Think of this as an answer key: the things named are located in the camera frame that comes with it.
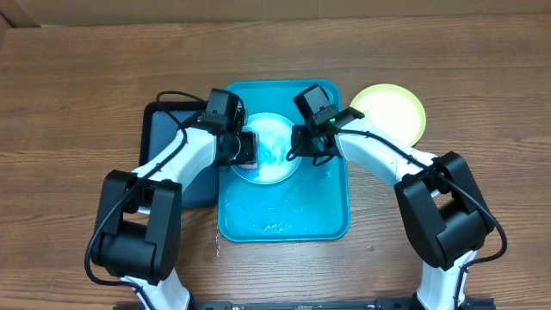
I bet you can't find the light blue plate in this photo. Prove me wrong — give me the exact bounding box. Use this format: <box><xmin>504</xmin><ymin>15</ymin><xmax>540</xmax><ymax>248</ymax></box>
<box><xmin>232</xmin><ymin>112</ymin><xmax>300</xmax><ymax>185</ymax></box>

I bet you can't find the teal plastic tray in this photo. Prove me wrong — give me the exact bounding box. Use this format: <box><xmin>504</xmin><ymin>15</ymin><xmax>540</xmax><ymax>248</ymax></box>
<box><xmin>218</xmin><ymin>79</ymin><xmax>351</xmax><ymax>243</ymax></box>

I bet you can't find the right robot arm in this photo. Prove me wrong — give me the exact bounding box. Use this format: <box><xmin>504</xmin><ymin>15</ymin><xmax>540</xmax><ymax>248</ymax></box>
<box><xmin>287</xmin><ymin>84</ymin><xmax>498</xmax><ymax>309</ymax></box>

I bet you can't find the black plastic tray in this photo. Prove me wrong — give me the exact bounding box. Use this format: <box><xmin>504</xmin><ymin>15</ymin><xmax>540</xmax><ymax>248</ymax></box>
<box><xmin>139</xmin><ymin>101</ymin><xmax>219</xmax><ymax>209</ymax></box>

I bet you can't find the green scrubbing sponge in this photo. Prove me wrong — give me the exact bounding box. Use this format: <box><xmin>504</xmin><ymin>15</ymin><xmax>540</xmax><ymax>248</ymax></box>
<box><xmin>236</xmin><ymin>132</ymin><xmax>258</xmax><ymax>170</ymax></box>

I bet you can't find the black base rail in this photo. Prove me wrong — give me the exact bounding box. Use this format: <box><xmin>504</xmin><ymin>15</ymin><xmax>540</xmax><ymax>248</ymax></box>
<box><xmin>112</xmin><ymin>297</ymin><xmax>496</xmax><ymax>310</ymax></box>

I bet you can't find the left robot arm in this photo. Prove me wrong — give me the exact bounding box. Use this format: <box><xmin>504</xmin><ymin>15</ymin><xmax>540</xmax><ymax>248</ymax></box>
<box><xmin>84</xmin><ymin>88</ymin><xmax>257</xmax><ymax>309</ymax></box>

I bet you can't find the yellow-green plate front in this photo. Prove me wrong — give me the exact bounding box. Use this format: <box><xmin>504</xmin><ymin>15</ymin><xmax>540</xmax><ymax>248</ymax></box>
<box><xmin>350</xmin><ymin>84</ymin><xmax>426</xmax><ymax>146</ymax></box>

